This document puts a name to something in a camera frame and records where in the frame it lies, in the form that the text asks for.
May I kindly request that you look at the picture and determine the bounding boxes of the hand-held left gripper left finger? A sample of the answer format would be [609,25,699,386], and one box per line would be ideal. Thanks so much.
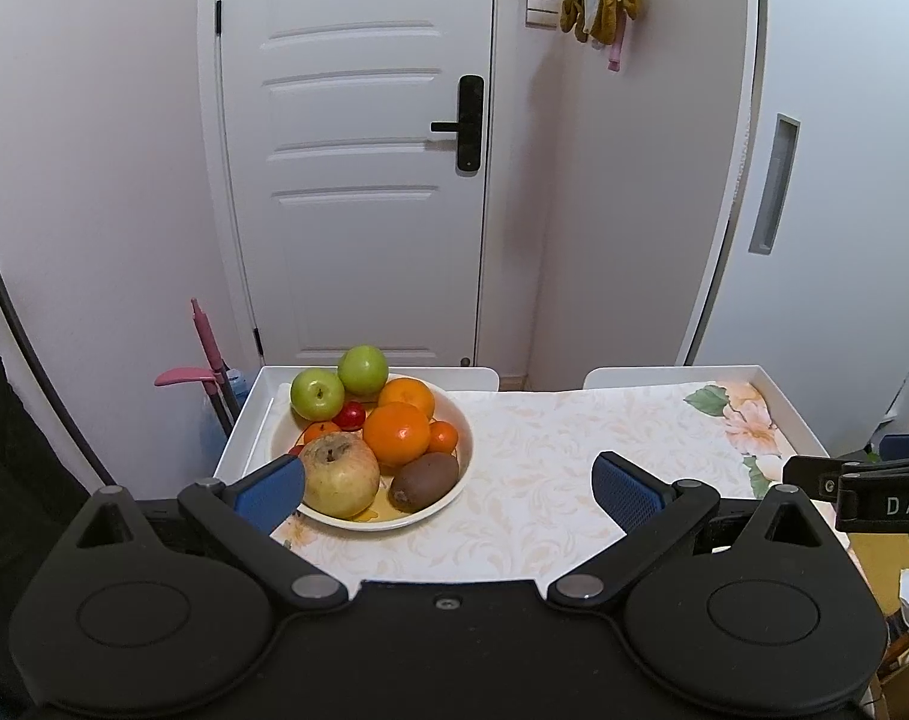
[71,454,350,612]

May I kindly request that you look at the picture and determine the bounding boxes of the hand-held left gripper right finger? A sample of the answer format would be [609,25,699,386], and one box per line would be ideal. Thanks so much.
[548,451,838,612]

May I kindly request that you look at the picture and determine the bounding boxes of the yellow apple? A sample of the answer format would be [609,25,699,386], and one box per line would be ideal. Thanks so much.
[299,433,382,519]

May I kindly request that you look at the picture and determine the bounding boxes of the green apple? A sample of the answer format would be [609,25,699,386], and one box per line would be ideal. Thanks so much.
[338,346,390,396]
[289,367,346,422]

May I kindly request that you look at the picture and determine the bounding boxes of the brown kiwi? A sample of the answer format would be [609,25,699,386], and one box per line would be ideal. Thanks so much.
[389,452,460,511]

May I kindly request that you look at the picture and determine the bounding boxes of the medium orange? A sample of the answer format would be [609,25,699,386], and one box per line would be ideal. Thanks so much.
[379,377,436,421]

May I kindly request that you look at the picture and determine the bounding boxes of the white duck-print bowl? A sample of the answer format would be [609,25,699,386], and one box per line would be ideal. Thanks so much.
[268,373,475,533]

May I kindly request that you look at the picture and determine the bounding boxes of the cardboard box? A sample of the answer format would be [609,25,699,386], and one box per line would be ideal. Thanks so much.
[848,529,909,720]

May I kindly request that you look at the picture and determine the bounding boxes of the floral tablecloth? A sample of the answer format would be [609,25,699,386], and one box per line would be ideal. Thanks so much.
[270,382,853,586]

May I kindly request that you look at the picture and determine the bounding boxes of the large orange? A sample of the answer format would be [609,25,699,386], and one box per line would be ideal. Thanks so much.
[362,402,432,466]

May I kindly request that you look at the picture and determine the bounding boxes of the white panel door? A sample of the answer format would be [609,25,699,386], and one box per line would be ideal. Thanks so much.
[218,0,496,376]

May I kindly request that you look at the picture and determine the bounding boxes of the dark cloth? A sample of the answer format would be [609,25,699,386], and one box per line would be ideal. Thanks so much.
[0,337,103,720]

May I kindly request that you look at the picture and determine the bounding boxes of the hanging yellow cloths on hangers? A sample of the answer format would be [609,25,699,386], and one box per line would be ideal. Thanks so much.
[606,0,646,72]

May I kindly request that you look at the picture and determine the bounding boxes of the pink long-handled cleaning tool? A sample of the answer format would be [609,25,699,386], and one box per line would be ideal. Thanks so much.
[154,298,234,436]

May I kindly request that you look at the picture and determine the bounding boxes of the black cable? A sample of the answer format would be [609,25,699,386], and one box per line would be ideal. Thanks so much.
[0,195,118,490]

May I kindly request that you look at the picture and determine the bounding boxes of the recessed cabinet handle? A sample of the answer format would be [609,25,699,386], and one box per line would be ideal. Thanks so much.
[749,114,800,254]

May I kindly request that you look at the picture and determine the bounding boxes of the black door lock handle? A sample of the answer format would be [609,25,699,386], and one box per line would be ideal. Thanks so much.
[430,75,485,172]

